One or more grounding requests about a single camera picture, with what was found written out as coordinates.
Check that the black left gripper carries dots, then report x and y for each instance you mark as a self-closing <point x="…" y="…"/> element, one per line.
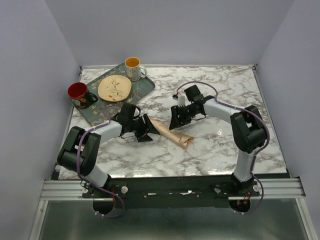
<point x="151" y="128"/>

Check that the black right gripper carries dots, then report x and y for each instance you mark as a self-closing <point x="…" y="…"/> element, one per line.
<point x="175" y="122"/>

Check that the peach cloth napkin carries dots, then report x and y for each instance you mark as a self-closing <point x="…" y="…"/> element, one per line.
<point x="180" y="139"/>

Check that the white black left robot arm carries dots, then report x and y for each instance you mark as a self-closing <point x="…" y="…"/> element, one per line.
<point x="80" y="149"/>

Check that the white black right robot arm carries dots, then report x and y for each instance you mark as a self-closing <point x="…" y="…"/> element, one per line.
<point x="250" y="133"/>

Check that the white mug yellow inside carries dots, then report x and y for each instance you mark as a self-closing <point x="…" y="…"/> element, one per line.
<point x="134" y="70"/>

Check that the black mug red inside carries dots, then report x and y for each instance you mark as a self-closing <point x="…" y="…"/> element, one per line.
<point x="80" y="95"/>

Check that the green floral tray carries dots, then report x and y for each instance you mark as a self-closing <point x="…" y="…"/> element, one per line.
<point x="97" y="113"/>

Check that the cream bird plate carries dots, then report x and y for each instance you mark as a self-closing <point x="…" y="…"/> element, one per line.
<point x="114" y="88"/>

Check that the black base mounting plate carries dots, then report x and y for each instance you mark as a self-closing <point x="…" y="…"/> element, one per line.
<point x="219" y="191"/>

